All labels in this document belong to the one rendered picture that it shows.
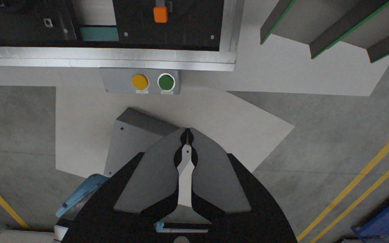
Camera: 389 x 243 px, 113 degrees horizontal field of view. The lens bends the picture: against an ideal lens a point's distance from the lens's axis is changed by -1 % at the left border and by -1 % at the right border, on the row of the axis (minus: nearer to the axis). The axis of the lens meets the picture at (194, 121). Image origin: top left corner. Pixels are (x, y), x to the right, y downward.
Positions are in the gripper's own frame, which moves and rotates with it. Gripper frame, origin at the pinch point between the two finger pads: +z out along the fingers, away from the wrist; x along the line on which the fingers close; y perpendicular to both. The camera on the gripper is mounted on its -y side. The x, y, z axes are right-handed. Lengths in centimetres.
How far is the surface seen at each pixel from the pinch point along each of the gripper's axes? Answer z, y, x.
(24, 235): 109, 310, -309
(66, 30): 26.1, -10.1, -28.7
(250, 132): 37, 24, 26
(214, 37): 26.1, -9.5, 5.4
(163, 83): 26.0, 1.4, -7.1
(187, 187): 37, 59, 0
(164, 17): 16.2, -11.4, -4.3
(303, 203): 123, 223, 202
